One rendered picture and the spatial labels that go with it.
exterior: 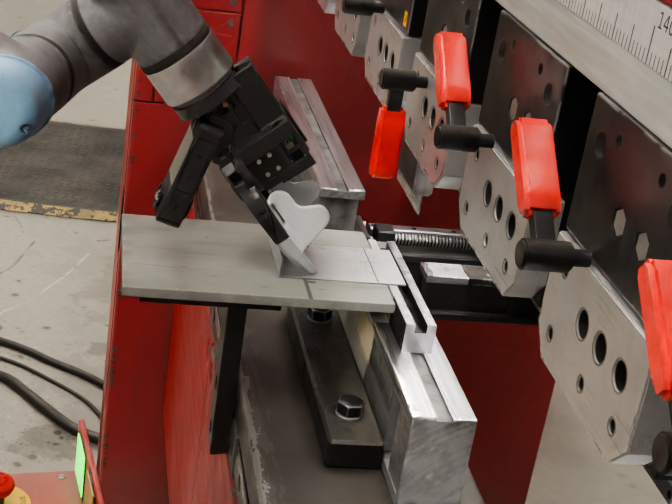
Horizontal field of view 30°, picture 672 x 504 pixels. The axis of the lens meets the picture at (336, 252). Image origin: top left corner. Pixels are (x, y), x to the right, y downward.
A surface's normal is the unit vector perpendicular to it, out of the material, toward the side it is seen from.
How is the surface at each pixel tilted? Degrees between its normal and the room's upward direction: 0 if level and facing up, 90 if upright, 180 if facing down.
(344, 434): 0
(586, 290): 90
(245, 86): 90
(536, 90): 90
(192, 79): 88
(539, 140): 39
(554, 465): 0
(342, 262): 0
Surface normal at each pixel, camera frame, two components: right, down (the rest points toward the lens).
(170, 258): 0.14, -0.91
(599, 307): -0.98, -0.07
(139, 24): -0.04, 0.55
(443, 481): 0.16, 0.41
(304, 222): 0.04, 0.25
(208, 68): 0.53, 0.10
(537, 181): 0.22, -0.45
